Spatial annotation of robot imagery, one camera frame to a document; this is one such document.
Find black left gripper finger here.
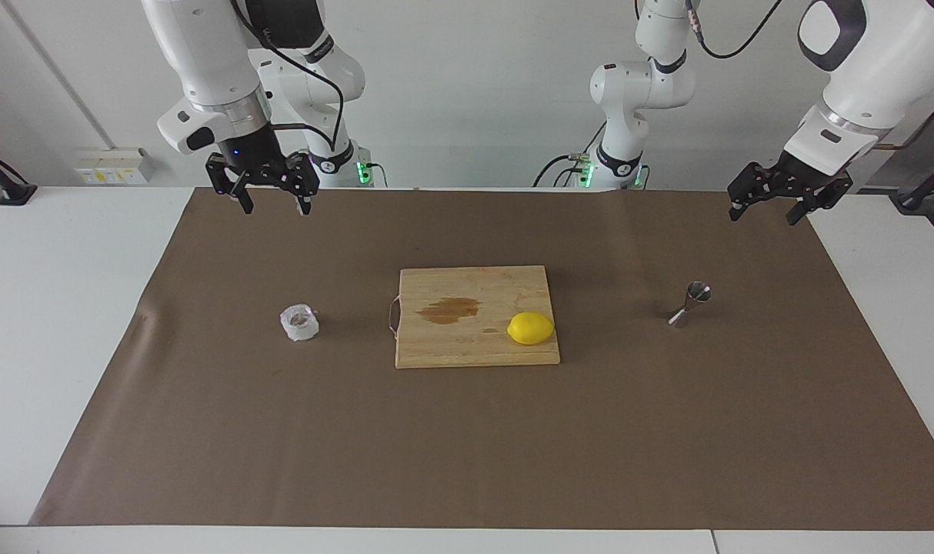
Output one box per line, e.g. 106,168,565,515
786,175,854,227
727,160,783,223

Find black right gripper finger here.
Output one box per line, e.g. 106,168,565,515
206,153,255,215
281,152,321,217

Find steel double jigger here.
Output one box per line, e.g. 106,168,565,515
668,282,712,328

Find small clear crinkled cup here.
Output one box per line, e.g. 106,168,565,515
280,304,320,342

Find black clamp stand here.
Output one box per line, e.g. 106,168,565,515
890,150,934,215
0,142,38,206

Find wooden cutting board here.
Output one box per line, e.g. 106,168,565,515
390,265,562,370

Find brown paper table mat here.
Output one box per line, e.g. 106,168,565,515
28,189,934,532

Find yellow lemon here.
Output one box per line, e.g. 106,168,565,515
507,311,555,346

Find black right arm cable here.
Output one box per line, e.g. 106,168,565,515
231,0,346,155

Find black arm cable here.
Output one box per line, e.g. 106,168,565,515
686,0,783,59
231,0,346,155

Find white wall socket box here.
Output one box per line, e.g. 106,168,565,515
75,148,154,185

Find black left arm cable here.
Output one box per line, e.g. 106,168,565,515
686,0,783,59

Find black left base cables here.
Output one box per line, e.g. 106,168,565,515
532,123,608,188

